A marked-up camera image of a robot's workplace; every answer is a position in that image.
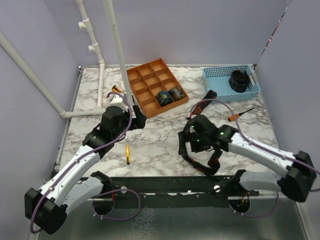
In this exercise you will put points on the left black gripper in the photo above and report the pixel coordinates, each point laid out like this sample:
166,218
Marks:
139,122

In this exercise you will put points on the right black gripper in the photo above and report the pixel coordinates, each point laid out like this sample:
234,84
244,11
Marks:
194,146

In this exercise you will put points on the black orange floral tie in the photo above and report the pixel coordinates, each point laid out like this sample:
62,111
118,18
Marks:
213,163

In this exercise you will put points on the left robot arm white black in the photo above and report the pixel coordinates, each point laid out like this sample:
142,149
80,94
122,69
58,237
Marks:
49,206

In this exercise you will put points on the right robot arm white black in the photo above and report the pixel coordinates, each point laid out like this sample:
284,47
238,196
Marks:
290,174

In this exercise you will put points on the small yellow black cutter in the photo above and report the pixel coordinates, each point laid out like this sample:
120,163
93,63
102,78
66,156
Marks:
127,154

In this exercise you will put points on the rolled navy yellow tie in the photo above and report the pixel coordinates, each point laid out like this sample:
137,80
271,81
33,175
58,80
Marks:
164,98

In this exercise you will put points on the yellow utility knife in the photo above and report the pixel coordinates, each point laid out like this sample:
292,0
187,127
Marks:
117,89

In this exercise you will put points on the orange wooden compartment tray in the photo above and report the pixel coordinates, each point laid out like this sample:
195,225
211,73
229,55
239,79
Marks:
147,80

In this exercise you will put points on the rolled brown floral tie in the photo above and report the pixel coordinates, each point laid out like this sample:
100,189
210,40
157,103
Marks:
176,93

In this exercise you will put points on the light blue plastic basket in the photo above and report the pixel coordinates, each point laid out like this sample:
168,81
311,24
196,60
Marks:
216,79

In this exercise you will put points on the rolled black tie in basket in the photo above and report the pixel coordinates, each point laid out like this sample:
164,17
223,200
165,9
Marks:
239,81

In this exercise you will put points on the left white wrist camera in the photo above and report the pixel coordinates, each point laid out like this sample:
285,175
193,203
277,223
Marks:
118,100

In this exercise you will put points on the orange handled screwdriver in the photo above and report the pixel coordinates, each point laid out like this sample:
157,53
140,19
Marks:
234,117

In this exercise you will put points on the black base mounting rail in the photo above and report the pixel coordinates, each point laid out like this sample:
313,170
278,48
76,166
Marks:
150,192

